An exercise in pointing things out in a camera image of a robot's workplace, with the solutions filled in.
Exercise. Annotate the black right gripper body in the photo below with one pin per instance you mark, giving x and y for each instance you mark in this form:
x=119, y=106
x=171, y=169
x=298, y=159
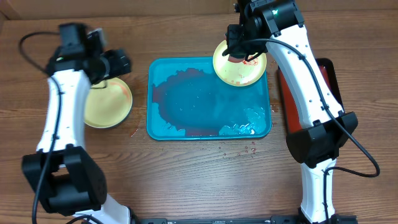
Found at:
x=240, y=43

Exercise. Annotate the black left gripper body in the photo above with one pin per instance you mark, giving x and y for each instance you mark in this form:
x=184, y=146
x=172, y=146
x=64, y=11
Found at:
x=108, y=68

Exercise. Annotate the orange green sponge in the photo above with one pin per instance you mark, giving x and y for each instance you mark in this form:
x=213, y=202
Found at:
x=235, y=59

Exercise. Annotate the yellow plate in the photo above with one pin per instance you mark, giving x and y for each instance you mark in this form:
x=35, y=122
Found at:
x=108, y=104
x=238, y=74

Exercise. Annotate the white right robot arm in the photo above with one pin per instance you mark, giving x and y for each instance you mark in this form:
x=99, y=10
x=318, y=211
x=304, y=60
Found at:
x=278, y=27

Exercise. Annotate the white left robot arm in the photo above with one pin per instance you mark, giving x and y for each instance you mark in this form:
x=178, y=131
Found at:
x=63, y=176

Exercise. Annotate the teal plastic tray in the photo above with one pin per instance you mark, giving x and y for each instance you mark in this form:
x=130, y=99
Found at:
x=186, y=100

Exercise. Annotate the red black tray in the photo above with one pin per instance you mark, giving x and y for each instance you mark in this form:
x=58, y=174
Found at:
x=291, y=115

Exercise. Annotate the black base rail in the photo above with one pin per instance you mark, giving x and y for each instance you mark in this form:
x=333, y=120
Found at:
x=276, y=219

